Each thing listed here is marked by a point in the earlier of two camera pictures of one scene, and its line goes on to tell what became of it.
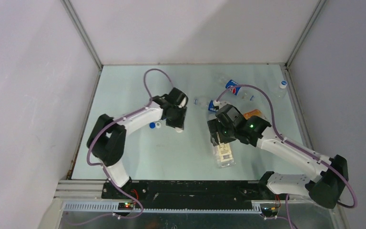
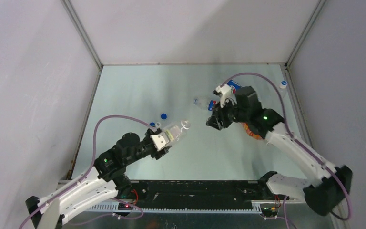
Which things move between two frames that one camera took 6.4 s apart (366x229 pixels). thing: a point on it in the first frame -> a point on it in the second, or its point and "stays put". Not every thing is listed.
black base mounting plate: (189, 191) stays put
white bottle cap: (283, 84) stays put
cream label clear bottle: (224, 157) -> (172, 132)
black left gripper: (179, 123) -> (157, 154)
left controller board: (125, 206) stays put
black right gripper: (215, 126) -> (214, 121)
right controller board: (269, 212) stays put
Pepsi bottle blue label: (232, 83) stays put
